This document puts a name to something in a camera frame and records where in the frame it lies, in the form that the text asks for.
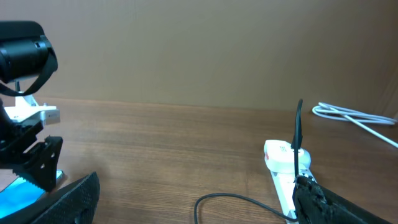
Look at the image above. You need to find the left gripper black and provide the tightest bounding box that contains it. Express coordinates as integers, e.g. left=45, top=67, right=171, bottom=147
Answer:
left=1, top=104, right=63, bottom=192

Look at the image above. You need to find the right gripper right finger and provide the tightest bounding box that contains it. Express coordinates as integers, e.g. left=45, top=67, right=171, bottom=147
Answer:
left=292, top=175, right=390, bottom=224

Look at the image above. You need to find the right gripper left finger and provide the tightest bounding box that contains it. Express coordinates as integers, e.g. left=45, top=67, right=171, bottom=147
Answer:
left=1, top=172, right=100, bottom=224

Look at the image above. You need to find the smartphone with blue screen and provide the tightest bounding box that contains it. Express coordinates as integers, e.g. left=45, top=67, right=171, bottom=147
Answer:
left=1, top=177, right=48, bottom=218

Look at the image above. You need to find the black USB charging cable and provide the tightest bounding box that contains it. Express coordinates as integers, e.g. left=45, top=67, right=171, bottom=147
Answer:
left=193, top=98, right=304, bottom=224

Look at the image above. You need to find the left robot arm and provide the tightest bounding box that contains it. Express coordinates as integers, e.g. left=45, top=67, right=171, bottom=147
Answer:
left=1, top=21, right=63, bottom=192

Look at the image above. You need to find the white charger plug adapter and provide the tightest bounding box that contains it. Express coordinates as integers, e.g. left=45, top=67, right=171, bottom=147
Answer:
left=264, top=139, right=311, bottom=174

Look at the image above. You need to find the white power strip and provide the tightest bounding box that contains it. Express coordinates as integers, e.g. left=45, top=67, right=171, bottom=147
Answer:
left=269, top=169, right=317, bottom=224

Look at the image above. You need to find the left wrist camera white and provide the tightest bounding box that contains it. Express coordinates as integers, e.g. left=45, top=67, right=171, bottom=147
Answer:
left=4, top=95, right=60, bottom=126

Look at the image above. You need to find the white power strip cord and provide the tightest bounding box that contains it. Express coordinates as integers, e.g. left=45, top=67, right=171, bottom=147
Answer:
left=312, top=101, right=398, bottom=149

